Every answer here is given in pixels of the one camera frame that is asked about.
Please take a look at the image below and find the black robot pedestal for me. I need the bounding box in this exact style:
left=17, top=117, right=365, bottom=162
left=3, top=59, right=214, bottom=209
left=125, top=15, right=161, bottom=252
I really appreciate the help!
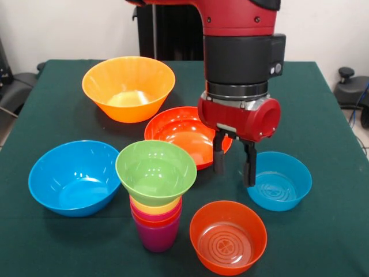
left=132, top=4, right=205, bottom=62

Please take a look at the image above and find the dark green table cloth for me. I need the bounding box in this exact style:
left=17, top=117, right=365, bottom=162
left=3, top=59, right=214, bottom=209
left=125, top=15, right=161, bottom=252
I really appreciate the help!
left=0, top=59, right=369, bottom=277

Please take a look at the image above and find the wide orange-red shallow bowl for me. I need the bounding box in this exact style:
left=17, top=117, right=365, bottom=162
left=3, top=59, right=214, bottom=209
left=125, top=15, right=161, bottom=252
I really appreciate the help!
left=144, top=106, right=233, bottom=171

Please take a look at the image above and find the large blue plastic bowl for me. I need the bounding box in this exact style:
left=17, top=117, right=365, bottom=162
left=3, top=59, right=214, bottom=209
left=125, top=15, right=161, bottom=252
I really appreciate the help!
left=28, top=140, right=122, bottom=218

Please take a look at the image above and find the purple plastic cup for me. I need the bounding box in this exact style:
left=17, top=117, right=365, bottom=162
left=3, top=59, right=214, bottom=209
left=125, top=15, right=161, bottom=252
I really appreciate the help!
left=131, top=215, right=182, bottom=253

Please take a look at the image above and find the green plastic bowl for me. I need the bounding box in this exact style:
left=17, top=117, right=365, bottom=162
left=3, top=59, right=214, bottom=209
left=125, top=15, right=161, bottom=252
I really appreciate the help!
left=115, top=139, right=198, bottom=207

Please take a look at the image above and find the orange-red plastic cup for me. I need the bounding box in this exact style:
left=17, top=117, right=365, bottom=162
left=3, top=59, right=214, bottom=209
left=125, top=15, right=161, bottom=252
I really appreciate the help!
left=130, top=207, right=182, bottom=229

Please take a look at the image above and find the small blue plastic bowl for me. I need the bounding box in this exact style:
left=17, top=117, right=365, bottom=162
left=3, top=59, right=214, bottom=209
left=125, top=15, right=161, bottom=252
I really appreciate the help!
left=247, top=151, right=313, bottom=212

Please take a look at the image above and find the magenta-red plastic cup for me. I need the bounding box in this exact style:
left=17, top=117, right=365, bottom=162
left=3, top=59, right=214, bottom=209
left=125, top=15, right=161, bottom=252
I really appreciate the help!
left=129, top=199, right=183, bottom=222

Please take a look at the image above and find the small orange-red ringed bowl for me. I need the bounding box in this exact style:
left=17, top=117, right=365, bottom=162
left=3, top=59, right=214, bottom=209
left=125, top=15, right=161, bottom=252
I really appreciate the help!
left=189, top=200, right=268, bottom=276

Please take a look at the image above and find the large orange plastic bowl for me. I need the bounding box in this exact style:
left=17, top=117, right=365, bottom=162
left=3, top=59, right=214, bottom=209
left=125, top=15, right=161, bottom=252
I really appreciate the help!
left=81, top=56, right=176, bottom=124

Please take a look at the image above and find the blue cable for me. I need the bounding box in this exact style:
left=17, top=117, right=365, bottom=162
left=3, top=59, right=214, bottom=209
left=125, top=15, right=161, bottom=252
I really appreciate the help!
left=348, top=83, right=369, bottom=128

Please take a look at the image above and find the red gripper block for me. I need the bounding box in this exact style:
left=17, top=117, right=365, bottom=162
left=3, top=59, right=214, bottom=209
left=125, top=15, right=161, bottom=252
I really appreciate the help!
left=197, top=96, right=282, bottom=188

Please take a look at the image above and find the black rounded floor base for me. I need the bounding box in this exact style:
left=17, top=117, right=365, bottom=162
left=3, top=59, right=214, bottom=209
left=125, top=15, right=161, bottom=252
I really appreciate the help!
left=333, top=67, right=369, bottom=129
left=0, top=72, right=38, bottom=115

